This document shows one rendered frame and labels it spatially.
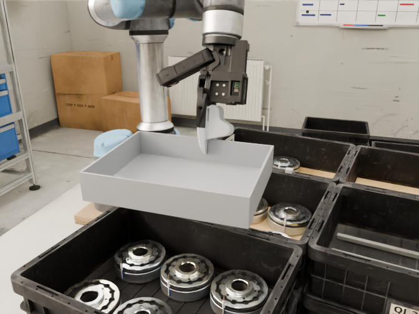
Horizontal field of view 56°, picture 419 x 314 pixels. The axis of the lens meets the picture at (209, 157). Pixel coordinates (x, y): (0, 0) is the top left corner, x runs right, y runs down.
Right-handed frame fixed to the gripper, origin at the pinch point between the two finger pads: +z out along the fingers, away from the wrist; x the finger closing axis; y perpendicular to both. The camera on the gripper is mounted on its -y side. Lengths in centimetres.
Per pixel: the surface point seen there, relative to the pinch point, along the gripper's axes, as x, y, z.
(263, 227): 20.7, 11.1, 19.4
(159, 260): -1.6, -6.7, 22.9
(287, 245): -2.6, 17.6, 16.0
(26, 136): 172, -175, 17
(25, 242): 21, -55, 33
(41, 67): 293, -254, -46
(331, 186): 23.0, 25.8, 8.3
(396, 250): 17.0, 39.9, 19.5
